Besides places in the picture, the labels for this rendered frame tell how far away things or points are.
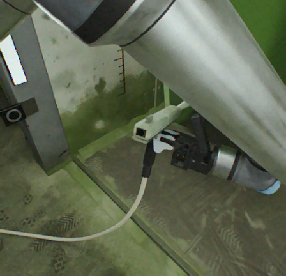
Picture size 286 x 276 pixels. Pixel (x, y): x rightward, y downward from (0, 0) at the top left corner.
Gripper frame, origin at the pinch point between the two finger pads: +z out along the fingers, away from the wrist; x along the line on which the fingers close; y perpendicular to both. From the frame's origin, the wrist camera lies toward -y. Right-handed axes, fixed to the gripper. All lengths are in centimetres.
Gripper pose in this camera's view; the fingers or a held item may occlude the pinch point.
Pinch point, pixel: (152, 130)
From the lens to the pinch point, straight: 69.8
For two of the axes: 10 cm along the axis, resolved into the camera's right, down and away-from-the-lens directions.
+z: -9.0, -3.2, 3.0
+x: 3.9, -2.9, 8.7
